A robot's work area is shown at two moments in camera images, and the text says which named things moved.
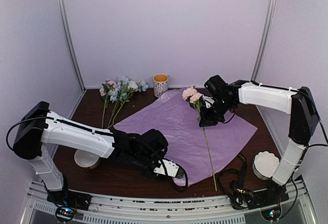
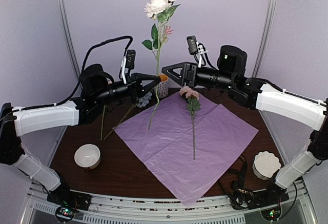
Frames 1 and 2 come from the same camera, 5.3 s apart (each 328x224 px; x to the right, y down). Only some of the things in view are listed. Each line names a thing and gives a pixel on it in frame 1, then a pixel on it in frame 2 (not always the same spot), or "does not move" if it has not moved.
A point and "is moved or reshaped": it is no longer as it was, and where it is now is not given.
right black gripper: x=206 y=120 → x=188 y=75
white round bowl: x=86 y=159 does not move
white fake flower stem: x=132 y=86 → x=159 y=8
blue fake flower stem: x=120 y=93 is moved or reshaped
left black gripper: x=162 y=153 → x=135 y=87
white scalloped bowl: x=264 y=164 does not move
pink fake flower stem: x=195 y=98 → x=192 y=97
